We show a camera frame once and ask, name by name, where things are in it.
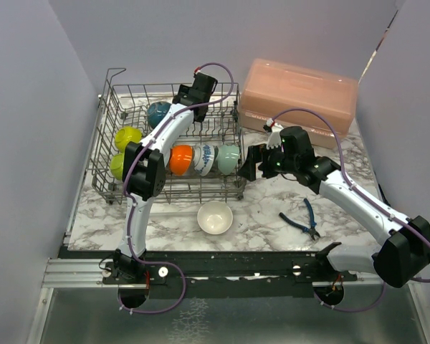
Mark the celadon green bowl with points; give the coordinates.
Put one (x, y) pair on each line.
(227, 158)

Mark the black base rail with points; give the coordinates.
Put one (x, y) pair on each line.
(168, 275)

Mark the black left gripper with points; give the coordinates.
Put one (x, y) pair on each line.
(198, 118)

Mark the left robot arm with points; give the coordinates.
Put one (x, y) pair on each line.
(144, 167)

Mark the grey wire dish rack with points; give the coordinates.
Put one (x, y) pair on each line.
(123, 105)

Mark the yellow-green bowl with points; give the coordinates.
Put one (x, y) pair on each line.
(125, 135)

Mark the white round bowl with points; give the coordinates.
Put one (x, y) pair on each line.
(180, 160)

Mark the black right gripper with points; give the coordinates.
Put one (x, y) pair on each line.
(256, 154)

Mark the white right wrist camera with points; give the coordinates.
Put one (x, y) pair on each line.
(274, 129)

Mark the blue floral bowl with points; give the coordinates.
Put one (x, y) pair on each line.
(203, 158)

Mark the orange-tipped screwdriver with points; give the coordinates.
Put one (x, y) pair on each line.
(382, 195)

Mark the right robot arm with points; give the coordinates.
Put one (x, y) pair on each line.
(402, 244)

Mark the dark brown bowl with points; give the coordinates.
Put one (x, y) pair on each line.
(156, 111)

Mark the beige patterned bowl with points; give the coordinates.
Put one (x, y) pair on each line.
(215, 217)

